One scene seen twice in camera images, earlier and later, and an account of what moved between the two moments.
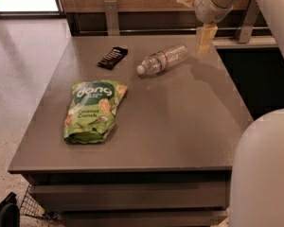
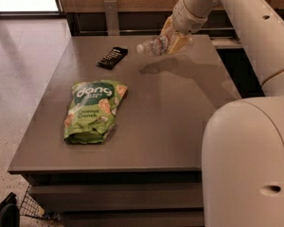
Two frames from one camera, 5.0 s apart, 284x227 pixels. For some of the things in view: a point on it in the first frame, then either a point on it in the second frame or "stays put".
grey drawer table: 133,130 stays put
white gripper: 207,6 to 188,20
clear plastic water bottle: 162,61 to 151,46
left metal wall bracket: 112,16 stays put
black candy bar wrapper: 111,60 stays put
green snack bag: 92,111 stays put
